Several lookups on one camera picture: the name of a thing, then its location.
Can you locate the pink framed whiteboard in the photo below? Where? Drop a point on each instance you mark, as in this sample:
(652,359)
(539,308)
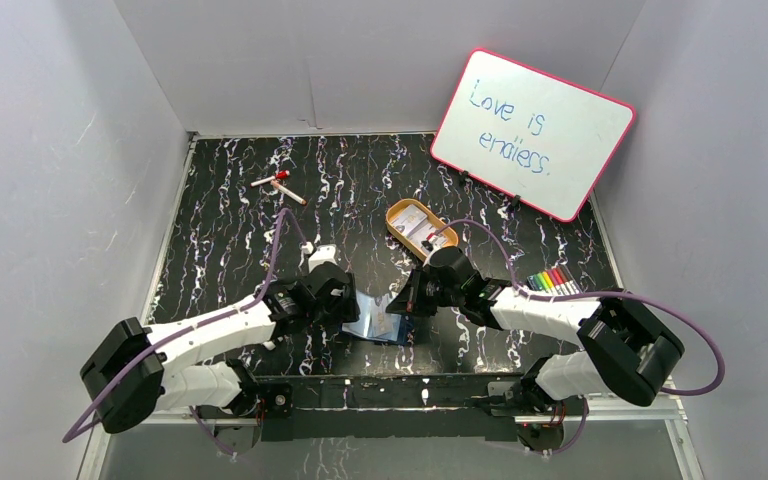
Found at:
(531,135)

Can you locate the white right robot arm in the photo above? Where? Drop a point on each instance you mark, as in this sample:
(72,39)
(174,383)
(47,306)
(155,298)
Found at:
(623,348)

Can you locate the coloured marker pen set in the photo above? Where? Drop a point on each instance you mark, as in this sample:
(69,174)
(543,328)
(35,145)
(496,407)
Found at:
(554,281)

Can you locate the silver credit card stack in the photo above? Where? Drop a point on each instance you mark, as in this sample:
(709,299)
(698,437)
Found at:
(415,225)

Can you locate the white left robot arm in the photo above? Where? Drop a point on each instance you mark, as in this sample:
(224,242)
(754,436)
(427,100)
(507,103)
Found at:
(138,370)

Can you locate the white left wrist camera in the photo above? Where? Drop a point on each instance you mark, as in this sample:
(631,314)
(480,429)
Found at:
(322,254)

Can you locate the yellow oval tray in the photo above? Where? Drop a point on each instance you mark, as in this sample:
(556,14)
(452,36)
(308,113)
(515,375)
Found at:
(450,236)

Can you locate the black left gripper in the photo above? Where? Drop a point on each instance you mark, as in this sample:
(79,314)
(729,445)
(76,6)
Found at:
(343,302)

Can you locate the orange capped marker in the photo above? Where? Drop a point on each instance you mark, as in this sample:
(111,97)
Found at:
(287,192)

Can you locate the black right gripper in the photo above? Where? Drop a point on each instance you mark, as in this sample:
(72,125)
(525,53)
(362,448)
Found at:
(409,300)

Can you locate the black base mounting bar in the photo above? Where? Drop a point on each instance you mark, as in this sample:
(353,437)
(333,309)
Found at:
(488,406)

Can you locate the red capped marker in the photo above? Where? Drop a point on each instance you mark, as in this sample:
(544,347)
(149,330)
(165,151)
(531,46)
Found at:
(277,176)

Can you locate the blue leather card holder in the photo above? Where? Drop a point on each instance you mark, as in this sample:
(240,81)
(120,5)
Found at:
(367,305)

